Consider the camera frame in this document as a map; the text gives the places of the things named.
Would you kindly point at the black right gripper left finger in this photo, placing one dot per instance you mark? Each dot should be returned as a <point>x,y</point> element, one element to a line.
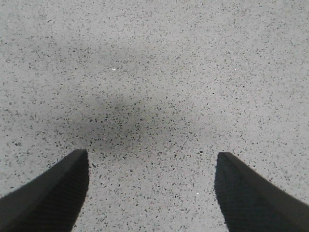
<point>52,201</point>

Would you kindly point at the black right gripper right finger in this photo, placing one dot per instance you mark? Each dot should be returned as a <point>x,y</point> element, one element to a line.
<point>250,203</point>

